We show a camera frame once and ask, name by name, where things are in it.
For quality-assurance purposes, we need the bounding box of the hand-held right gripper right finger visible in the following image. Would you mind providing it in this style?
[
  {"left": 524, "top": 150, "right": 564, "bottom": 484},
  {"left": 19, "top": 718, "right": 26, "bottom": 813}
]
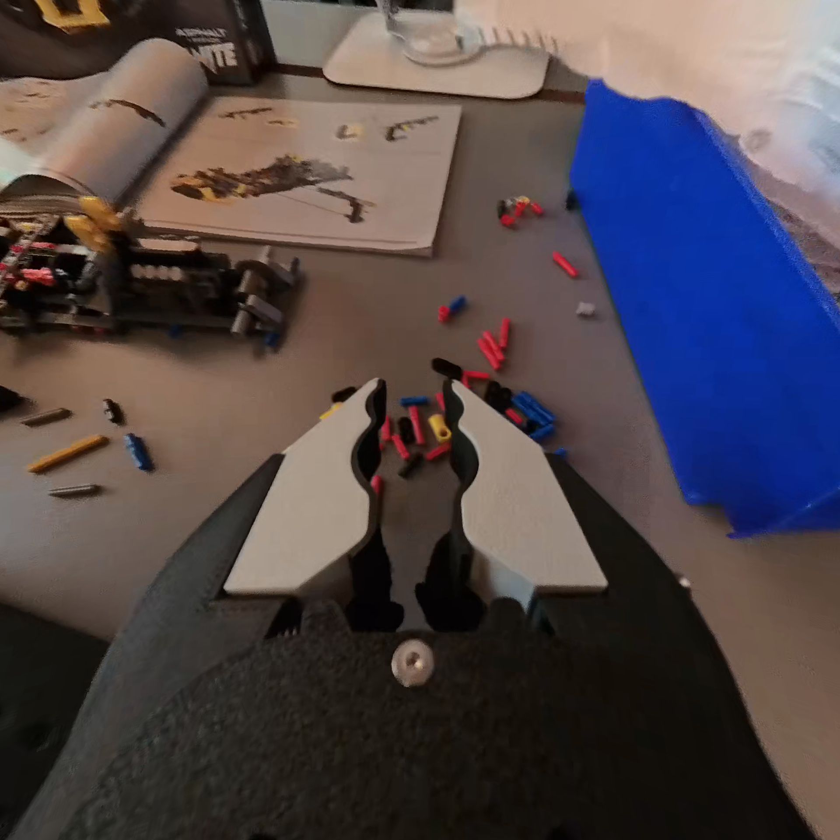
[{"left": 443, "top": 378, "right": 609, "bottom": 602}]

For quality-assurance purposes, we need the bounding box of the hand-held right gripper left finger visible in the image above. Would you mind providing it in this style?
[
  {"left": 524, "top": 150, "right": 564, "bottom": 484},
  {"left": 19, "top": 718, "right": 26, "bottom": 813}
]
[{"left": 223, "top": 378, "right": 388, "bottom": 597}]

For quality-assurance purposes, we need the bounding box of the pile of red blue lego pins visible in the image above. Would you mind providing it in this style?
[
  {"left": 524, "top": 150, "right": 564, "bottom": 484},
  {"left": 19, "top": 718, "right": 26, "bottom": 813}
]
[{"left": 319, "top": 193, "right": 597, "bottom": 494}]

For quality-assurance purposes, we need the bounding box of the blue plastic bin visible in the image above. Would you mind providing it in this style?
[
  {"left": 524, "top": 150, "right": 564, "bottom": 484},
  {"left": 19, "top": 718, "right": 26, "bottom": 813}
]
[{"left": 567, "top": 79, "right": 840, "bottom": 540}]

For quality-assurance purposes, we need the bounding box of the lego car chassis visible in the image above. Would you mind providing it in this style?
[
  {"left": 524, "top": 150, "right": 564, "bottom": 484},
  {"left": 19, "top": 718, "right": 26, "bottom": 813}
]
[{"left": 0, "top": 196, "right": 304, "bottom": 350}]

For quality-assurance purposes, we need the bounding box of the lego instruction booklet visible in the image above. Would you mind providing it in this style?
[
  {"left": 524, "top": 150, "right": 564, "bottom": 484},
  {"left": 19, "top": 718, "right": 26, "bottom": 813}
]
[{"left": 0, "top": 38, "right": 464, "bottom": 257}]

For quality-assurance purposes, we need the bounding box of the yellow lego axle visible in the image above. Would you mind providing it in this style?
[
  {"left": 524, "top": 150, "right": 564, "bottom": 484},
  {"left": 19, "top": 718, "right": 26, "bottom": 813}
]
[{"left": 26, "top": 434, "right": 110, "bottom": 474}]

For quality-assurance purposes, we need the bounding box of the yellow car lego box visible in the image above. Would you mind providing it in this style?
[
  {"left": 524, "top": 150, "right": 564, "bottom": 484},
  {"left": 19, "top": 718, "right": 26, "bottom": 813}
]
[{"left": 0, "top": 0, "right": 277, "bottom": 87}]

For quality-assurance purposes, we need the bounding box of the wooden document stand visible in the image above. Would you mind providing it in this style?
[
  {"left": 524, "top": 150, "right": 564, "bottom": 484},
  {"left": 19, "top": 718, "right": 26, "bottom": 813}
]
[{"left": 322, "top": 0, "right": 553, "bottom": 101}]

